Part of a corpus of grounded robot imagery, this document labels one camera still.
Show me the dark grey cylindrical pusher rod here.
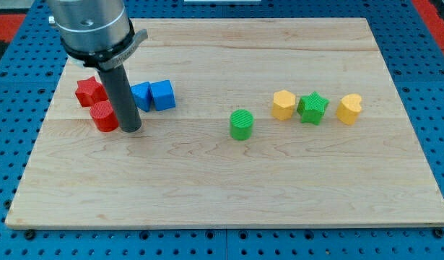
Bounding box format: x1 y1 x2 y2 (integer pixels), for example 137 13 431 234
98 65 142 133

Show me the red star block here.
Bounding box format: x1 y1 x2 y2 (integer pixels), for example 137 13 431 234
75 77 108 107

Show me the blue triangular prism block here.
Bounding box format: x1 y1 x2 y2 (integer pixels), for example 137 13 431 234
131 82 152 112

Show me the green star block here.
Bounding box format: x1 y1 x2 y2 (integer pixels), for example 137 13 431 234
297 92 329 125

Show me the yellow heart block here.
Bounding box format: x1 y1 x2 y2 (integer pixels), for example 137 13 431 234
336 93 362 125

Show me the yellow hexagon block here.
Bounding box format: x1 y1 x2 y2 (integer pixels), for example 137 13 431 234
271 90 296 121

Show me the blue cube block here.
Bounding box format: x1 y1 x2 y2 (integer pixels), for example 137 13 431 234
150 79 175 111

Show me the green cylinder block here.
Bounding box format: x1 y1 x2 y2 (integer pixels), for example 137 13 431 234
230 109 254 141

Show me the red cylinder block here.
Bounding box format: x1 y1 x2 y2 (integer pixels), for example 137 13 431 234
90 100 119 132

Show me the wooden board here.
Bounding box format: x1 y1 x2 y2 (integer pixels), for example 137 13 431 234
6 18 444 230

